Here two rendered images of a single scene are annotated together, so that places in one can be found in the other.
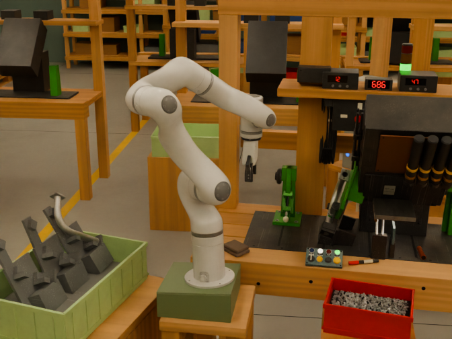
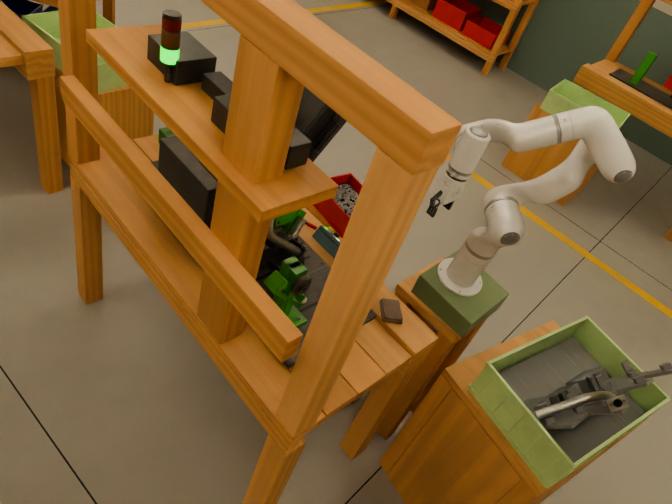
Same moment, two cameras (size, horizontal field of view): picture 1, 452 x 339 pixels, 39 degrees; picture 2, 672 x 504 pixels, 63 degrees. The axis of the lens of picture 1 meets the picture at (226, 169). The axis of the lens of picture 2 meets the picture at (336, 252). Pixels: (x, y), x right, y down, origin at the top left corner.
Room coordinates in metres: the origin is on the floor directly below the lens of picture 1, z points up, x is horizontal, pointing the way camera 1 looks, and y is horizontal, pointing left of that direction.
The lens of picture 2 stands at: (3.90, 0.29, 2.36)
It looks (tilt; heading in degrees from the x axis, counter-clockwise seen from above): 41 degrees down; 204
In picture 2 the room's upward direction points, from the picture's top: 21 degrees clockwise
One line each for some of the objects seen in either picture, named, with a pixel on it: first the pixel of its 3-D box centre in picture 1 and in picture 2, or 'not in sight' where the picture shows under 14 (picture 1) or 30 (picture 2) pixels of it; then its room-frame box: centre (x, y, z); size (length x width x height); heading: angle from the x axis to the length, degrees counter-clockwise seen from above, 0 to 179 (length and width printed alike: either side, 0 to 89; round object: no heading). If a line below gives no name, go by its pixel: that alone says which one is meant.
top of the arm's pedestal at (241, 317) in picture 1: (209, 307); (447, 297); (2.14, 0.06, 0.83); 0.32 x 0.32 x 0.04; 81
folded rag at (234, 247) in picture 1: (235, 247); (391, 310); (2.48, -0.04, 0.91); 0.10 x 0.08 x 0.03; 40
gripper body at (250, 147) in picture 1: (251, 148); (451, 184); (2.33, -0.10, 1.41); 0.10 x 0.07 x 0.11; 170
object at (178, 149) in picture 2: (394, 192); (202, 196); (2.75, -0.78, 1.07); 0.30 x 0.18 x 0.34; 80
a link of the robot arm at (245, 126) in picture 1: (252, 112); (469, 148); (2.33, -0.10, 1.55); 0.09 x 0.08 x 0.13; 36
